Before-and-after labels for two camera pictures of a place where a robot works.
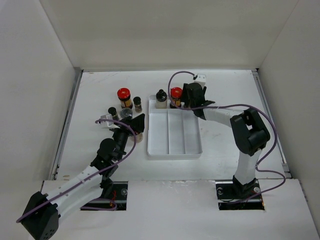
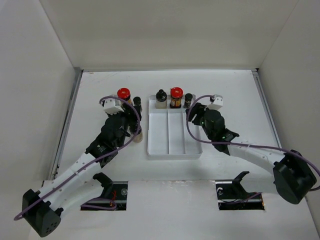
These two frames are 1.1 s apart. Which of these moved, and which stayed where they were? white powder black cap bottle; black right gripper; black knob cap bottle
Moved: black right gripper
Stayed: white powder black cap bottle; black knob cap bottle
